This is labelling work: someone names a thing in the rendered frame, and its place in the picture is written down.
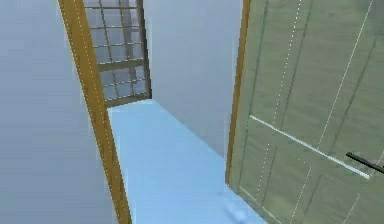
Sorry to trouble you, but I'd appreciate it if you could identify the brown framed grid window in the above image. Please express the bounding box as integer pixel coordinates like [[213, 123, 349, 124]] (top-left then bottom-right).
[[83, 0, 153, 108]]

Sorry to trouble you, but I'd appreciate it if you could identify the green panelled room door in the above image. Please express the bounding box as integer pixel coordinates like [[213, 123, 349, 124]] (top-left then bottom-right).
[[229, 0, 384, 224]]

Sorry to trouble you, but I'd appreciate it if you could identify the orange wooden door frame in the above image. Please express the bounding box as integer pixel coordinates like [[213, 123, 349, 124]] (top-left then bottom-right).
[[57, 0, 252, 224]]

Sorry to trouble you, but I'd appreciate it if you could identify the black door handle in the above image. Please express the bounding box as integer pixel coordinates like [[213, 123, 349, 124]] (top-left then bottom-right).
[[345, 151, 384, 174]]

